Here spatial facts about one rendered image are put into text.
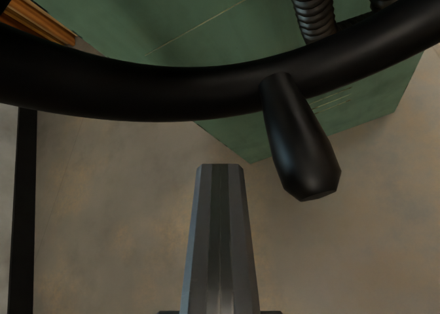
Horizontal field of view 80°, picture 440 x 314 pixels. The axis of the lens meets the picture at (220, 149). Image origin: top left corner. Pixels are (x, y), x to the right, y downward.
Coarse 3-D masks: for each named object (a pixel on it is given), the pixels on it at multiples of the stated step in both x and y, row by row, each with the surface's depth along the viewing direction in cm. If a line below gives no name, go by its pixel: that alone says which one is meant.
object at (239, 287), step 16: (224, 176) 10; (240, 176) 10; (224, 192) 9; (240, 192) 9; (224, 208) 8; (240, 208) 8; (224, 224) 8; (240, 224) 8; (224, 240) 7; (240, 240) 7; (224, 256) 7; (240, 256) 7; (224, 272) 6; (240, 272) 6; (224, 288) 6; (240, 288) 6; (256, 288) 6; (224, 304) 6; (240, 304) 6; (256, 304) 6
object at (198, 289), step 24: (216, 168) 10; (216, 192) 9; (192, 216) 8; (216, 216) 8; (192, 240) 7; (216, 240) 7; (192, 264) 7; (216, 264) 7; (192, 288) 6; (216, 288) 6; (168, 312) 6; (192, 312) 6; (216, 312) 6
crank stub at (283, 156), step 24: (264, 96) 12; (288, 96) 11; (264, 120) 12; (288, 120) 11; (312, 120) 11; (288, 144) 11; (312, 144) 10; (288, 168) 10; (312, 168) 10; (336, 168) 10; (288, 192) 11; (312, 192) 10
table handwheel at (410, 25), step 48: (0, 0) 7; (432, 0) 11; (0, 48) 8; (48, 48) 10; (336, 48) 13; (384, 48) 13; (0, 96) 9; (48, 96) 10; (96, 96) 11; (144, 96) 12; (192, 96) 13; (240, 96) 13
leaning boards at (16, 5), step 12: (12, 0) 119; (24, 0) 123; (12, 12) 127; (24, 12) 123; (36, 12) 129; (12, 24) 129; (24, 24) 132; (36, 24) 134; (48, 24) 134; (60, 24) 138; (48, 36) 142; (60, 36) 139; (72, 36) 146
